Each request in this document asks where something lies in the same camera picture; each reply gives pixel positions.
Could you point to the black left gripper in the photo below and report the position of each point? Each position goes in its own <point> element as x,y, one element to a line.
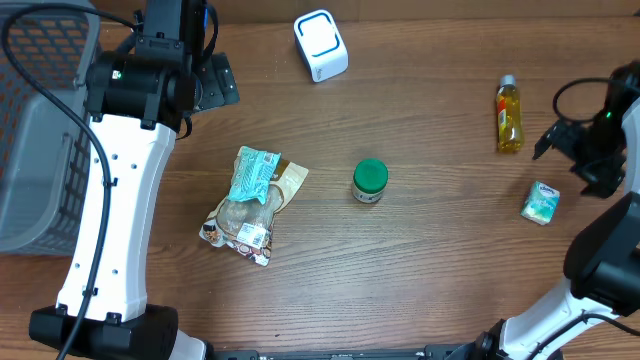
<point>219,81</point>

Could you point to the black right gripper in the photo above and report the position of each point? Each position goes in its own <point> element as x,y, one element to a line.
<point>564,138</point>

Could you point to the yellow oil bottle silver cap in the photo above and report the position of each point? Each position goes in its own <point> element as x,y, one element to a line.
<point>509,119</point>

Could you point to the teal snack packet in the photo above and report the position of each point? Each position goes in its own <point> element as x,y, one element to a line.
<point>253,171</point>

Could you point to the brown cookie bag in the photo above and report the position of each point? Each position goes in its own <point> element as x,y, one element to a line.
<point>247,227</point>

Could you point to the green lid white jar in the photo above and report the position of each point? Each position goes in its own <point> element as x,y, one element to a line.
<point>370,179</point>

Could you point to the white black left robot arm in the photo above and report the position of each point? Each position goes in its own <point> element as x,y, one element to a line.
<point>140,101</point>

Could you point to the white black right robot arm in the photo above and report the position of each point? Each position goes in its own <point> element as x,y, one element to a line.
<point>601,267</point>

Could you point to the white barcode scanner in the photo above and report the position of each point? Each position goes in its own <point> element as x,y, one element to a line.
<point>320,44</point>

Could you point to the grey plastic shopping basket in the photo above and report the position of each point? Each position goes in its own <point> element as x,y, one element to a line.
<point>44,156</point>

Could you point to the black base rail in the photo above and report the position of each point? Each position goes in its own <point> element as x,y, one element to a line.
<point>345,355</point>

